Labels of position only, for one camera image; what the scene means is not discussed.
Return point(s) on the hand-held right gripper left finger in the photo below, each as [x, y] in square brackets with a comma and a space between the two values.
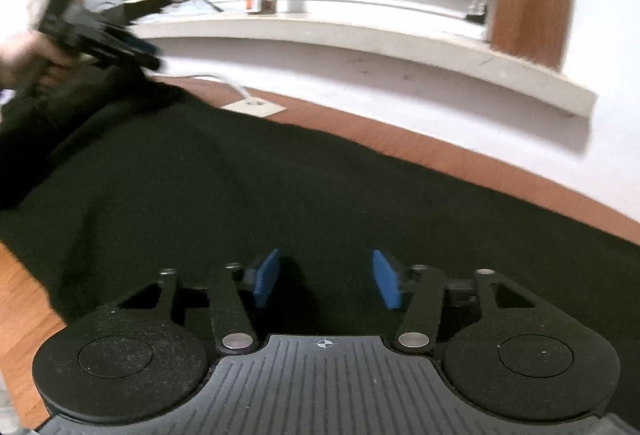
[266, 277]

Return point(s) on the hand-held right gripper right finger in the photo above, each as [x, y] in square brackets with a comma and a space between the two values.
[387, 277]

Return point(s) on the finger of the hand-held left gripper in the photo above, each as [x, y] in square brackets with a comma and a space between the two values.
[142, 55]

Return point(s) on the black pants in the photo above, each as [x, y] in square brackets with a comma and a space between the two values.
[300, 195]

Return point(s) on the person's left hand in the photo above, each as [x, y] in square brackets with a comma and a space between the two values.
[30, 62]

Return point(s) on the black electronics box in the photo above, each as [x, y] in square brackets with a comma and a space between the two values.
[135, 10]

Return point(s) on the beige stone window sill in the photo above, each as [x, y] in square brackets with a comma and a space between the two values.
[350, 40]

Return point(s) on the person's beige jacket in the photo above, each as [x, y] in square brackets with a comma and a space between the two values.
[6, 410]

